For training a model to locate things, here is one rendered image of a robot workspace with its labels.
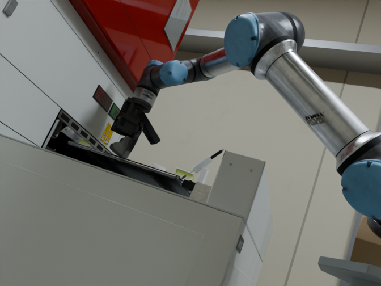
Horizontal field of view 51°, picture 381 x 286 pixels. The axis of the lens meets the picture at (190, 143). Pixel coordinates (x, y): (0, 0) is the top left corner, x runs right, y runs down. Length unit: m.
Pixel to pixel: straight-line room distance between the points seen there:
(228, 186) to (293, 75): 0.27
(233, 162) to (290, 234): 1.89
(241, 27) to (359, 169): 0.39
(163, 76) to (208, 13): 2.62
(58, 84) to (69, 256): 0.52
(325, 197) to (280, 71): 1.97
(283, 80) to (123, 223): 0.45
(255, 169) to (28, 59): 0.62
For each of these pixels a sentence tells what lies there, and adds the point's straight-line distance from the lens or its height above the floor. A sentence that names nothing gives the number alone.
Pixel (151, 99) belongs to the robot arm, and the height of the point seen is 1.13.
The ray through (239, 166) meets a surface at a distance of 0.89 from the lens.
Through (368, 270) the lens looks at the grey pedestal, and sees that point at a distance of 0.85.
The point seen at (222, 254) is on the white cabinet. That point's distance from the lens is 0.79.
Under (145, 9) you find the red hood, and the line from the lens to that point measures 1.44.
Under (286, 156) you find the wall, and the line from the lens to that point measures 2.91.
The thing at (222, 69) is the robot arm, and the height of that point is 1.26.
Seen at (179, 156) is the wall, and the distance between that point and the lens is 3.14.
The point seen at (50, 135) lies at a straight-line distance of 1.21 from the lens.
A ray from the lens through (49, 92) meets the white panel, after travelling 1.18.
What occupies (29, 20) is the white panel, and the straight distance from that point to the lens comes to 1.08.
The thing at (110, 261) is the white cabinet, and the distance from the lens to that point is 0.85.
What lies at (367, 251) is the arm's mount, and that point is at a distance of 0.96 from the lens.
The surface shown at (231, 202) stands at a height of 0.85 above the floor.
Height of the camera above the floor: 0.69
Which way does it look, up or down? 16 degrees up
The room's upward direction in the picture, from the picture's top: 22 degrees clockwise
